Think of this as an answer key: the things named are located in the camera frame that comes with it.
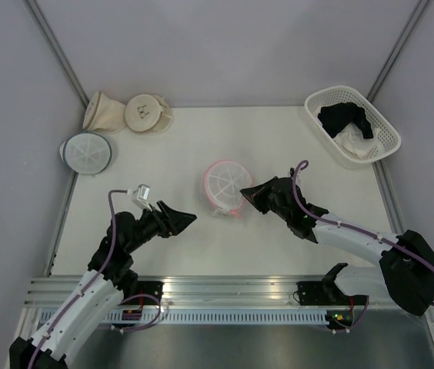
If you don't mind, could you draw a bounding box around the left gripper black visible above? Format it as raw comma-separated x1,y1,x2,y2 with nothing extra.
125,200,196,253

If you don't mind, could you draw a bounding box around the pink-trimmed mesh laundry bag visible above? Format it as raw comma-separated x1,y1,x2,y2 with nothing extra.
202,160,252,218

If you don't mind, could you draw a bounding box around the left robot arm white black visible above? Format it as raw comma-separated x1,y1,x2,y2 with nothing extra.
8,201,197,368

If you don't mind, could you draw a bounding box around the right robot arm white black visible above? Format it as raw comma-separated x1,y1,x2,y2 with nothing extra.
241,177,434,316

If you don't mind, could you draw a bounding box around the grey-trimmed mesh laundry bag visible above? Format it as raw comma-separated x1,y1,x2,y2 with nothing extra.
59,132,116,175

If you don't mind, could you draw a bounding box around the beige laundry bag bra logo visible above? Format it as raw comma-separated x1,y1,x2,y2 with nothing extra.
124,94,174,135

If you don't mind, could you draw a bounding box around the beige laundry bag left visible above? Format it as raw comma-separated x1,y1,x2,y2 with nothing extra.
82,91,126,134

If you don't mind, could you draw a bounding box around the black garment in basket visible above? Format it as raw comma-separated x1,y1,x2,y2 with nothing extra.
318,102,374,139

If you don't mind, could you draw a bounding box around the white garment in basket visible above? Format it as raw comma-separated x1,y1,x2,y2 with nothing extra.
333,124,386,159

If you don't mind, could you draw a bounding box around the white perforated plastic basket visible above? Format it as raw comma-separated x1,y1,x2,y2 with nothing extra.
305,85,401,169

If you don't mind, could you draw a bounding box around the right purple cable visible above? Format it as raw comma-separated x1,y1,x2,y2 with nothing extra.
292,160,434,335

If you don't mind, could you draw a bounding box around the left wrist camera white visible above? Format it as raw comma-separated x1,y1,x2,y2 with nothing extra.
126,184,153,211

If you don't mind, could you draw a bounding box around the aluminium mounting rail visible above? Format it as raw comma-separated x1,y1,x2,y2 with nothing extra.
24,274,434,308

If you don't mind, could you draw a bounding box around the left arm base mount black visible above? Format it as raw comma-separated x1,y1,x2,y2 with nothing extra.
121,280,164,307

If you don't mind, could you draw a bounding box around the white slotted cable duct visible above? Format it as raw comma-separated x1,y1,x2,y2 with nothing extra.
101,309,329,326

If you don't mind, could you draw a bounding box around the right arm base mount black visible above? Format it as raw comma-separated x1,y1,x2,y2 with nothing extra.
296,281,367,307

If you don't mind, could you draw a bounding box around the right aluminium frame post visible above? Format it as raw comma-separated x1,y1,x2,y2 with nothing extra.
366,0,432,102

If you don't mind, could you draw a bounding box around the aluminium frame post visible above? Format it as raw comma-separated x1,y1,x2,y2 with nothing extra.
22,0,88,108
366,0,432,102

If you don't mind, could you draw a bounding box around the left aluminium frame post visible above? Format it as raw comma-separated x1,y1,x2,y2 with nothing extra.
22,0,88,108

